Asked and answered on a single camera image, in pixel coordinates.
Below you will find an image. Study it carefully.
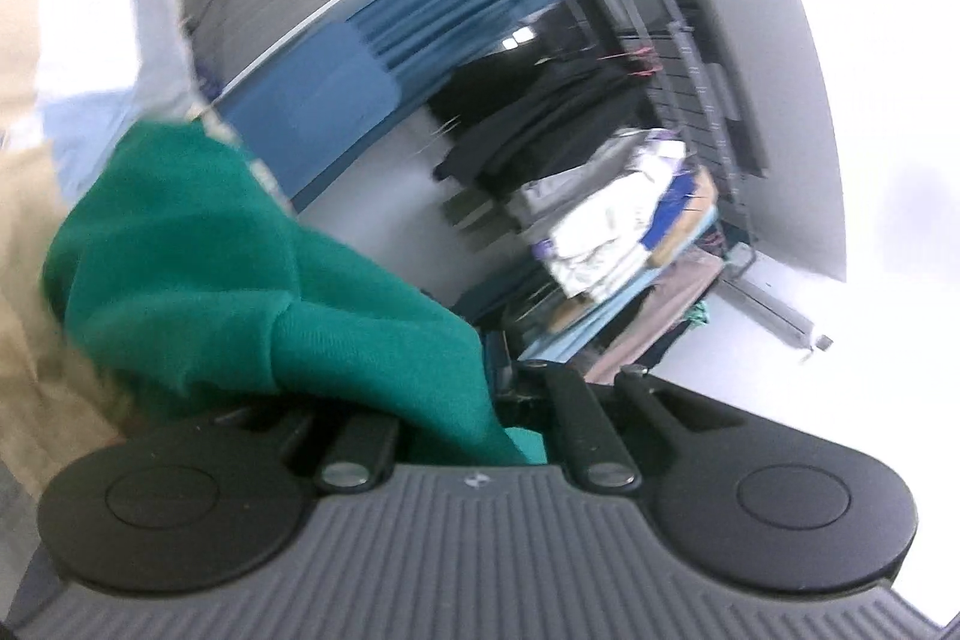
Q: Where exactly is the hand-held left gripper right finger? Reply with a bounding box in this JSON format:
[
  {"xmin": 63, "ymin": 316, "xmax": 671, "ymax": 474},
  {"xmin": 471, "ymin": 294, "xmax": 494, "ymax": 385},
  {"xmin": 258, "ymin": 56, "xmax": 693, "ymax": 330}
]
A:
[{"xmin": 496, "ymin": 362, "xmax": 722, "ymax": 493}]

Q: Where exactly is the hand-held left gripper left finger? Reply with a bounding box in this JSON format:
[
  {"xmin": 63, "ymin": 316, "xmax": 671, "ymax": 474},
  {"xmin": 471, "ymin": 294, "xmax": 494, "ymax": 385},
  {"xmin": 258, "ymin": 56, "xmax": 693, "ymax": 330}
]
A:
[{"xmin": 214, "ymin": 406, "xmax": 400, "ymax": 491}]

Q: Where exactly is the green hoodie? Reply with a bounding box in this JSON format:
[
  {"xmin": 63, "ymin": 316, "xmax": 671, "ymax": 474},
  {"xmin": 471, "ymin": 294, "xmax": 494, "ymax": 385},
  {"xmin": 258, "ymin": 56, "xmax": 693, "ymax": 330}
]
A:
[{"xmin": 41, "ymin": 119, "xmax": 548, "ymax": 465}]

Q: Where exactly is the pile of folded clothes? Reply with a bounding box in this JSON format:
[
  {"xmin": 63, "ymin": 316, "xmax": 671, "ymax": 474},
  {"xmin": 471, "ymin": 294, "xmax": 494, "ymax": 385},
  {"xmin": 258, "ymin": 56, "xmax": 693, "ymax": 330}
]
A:
[{"xmin": 510, "ymin": 128, "xmax": 722, "ymax": 304}]

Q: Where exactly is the pink hanging cloth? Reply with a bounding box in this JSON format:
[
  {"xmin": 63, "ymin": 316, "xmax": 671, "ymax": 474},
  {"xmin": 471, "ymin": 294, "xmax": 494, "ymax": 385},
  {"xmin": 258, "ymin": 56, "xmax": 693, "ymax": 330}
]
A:
[{"xmin": 583, "ymin": 250, "xmax": 725, "ymax": 386}]

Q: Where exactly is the olive ribbed garment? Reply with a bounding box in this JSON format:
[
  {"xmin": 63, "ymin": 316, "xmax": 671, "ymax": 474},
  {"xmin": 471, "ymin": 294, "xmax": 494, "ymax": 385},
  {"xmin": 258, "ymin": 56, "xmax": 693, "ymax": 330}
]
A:
[{"xmin": 441, "ymin": 188, "xmax": 497, "ymax": 253}]

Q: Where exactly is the grey metal rack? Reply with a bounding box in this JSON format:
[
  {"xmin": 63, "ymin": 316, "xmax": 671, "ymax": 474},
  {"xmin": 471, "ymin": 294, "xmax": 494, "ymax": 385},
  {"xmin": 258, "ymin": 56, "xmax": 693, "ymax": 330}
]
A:
[{"xmin": 615, "ymin": 0, "xmax": 751, "ymax": 236}]

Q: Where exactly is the blue padded panel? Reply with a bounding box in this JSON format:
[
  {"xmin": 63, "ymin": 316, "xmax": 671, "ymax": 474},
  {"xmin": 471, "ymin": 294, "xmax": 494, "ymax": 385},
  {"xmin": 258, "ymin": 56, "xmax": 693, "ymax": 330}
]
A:
[{"xmin": 221, "ymin": 21, "xmax": 400, "ymax": 214}]

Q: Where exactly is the patchwork blanket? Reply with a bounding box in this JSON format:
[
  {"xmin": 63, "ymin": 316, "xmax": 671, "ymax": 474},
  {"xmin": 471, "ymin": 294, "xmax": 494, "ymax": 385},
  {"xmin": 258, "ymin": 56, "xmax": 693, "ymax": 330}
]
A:
[{"xmin": 0, "ymin": 0, "xmax": 297, "ymax": 513}]

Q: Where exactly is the grey metal frame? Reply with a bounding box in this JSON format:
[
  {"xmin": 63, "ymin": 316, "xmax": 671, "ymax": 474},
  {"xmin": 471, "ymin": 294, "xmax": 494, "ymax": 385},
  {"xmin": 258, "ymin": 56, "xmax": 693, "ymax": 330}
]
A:
[{"xmin": 718, "ymin": 241, "xmax": 835, "ymax": 357}]

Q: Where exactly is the white frame rail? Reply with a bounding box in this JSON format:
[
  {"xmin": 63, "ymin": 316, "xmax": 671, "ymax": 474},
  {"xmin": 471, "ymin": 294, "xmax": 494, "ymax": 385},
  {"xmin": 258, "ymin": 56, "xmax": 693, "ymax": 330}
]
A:
[{"xmin": 214, "ymin": 0, "xmax": 601, "ymax": 110}]

